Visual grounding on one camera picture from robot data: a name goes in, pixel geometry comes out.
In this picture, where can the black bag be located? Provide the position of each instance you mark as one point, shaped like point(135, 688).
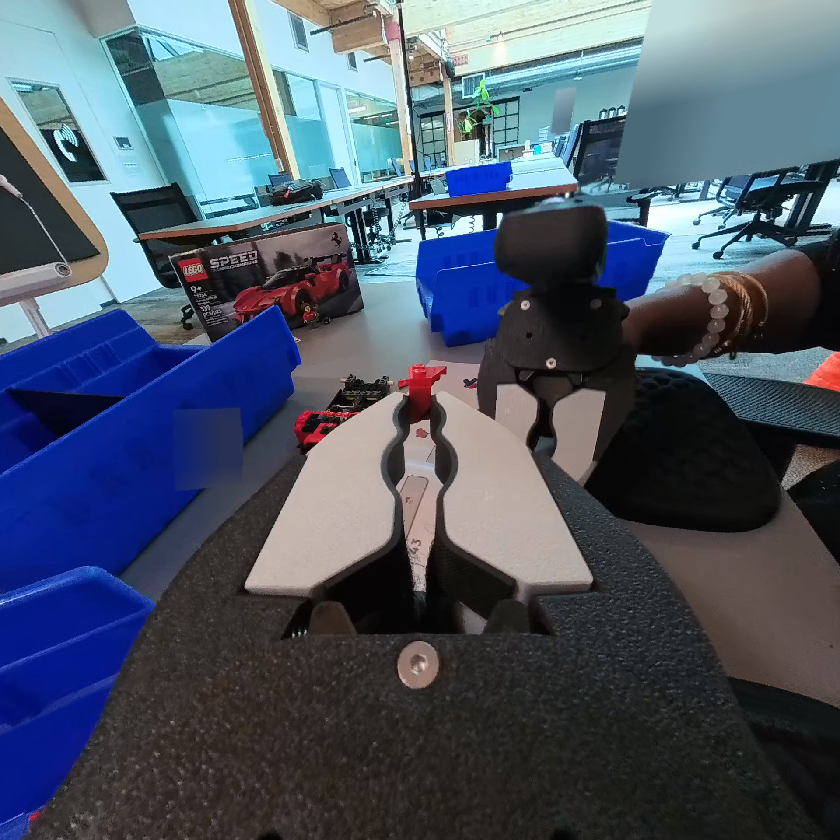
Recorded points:
point(296, 191)

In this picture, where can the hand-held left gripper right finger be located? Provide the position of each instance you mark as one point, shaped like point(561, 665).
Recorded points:
point(512, 505)

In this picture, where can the red lego assembly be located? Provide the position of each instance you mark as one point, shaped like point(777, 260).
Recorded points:
point(420, 387)

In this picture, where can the black task stool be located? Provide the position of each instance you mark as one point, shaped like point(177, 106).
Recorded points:
point(379, 229)

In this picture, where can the white rolled tube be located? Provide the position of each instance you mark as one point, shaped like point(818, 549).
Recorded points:
point(26, 282)

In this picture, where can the black light stand pole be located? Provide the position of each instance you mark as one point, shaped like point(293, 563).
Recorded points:
point(408, 98)

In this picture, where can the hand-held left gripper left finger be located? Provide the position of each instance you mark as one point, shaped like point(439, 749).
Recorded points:
point(328, 505)

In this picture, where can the green potted plant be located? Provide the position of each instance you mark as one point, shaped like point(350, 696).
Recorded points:
point(479, 105)

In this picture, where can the person's right forearm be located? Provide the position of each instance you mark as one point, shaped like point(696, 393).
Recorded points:
point(787, 295)

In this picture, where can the wood framed black board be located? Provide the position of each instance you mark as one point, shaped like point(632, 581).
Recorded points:
point(39, 223)

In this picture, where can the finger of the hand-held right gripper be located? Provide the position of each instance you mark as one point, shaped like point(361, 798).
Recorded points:
point(581, 426)
point(512, 407)

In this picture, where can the person's right hand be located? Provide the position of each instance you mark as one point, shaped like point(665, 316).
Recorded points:
point(656, 325)

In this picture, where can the small blue plastic bin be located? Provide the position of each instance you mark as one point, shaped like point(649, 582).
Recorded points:
point(59, 656)

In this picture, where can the black honeycomb wrist rest pad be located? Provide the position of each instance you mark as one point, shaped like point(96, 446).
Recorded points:
point(689, 459)

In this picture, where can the wooden edge table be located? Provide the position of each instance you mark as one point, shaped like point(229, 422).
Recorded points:
point(538, 177)

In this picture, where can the black phone sign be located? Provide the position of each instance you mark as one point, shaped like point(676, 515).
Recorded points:
point(69, 144)

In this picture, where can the long white office table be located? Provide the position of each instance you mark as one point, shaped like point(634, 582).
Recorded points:
point(229, 223)

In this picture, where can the large blue divided bin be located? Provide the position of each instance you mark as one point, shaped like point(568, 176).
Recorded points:
point(98, 472)

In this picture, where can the gold bangle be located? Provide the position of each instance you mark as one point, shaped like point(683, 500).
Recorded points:
point(763, 302)

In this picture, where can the person's black sweater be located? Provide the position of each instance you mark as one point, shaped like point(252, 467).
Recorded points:
point(830, 295)

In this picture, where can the lego set box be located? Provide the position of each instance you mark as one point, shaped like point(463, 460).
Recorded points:
point(262, 282)

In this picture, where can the partly built lego car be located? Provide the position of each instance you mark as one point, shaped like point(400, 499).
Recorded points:
point(315, 426)

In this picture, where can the orange cloth item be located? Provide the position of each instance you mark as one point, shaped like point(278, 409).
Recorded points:
point(827, 371)

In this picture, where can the black mesh office chair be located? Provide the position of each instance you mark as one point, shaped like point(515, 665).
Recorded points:
point(597, 151)
point(768, 203)

